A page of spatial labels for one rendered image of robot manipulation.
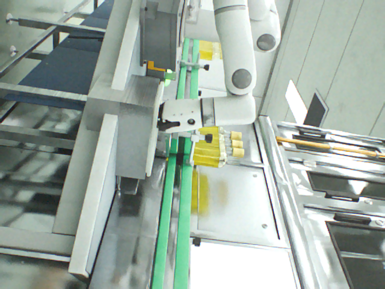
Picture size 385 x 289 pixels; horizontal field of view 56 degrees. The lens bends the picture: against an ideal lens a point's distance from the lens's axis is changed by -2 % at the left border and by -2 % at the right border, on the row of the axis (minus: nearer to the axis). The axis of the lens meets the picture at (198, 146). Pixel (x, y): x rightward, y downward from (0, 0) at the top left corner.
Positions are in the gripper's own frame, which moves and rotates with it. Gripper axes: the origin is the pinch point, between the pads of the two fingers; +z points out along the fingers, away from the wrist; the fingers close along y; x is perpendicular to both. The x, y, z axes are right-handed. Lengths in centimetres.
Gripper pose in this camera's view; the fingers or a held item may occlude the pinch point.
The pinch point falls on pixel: (144, 116)
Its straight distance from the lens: 97.4
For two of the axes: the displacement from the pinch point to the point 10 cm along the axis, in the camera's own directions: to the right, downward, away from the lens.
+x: -0.9, -8.3, -5.5
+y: 0.1, -5.5, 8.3
